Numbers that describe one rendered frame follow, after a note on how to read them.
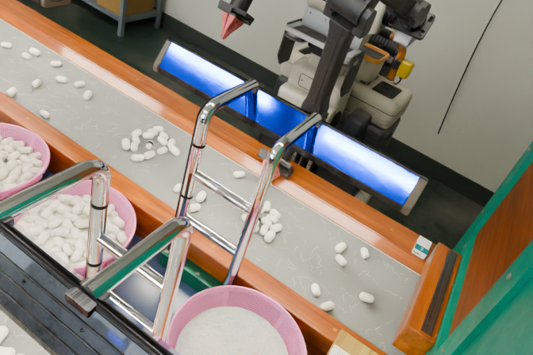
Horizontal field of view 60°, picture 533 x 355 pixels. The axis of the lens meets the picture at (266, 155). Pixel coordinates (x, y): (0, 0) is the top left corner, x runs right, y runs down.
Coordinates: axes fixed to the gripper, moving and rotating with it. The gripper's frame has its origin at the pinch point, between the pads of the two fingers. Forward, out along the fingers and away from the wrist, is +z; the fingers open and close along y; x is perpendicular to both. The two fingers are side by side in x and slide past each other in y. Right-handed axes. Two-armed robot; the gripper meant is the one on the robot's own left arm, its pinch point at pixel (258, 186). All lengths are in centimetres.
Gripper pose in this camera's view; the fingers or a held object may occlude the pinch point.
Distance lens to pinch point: 126.5
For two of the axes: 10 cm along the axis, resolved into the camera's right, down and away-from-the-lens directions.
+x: 1.1, 3.6, 9.3
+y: 8.2, 4.9, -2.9
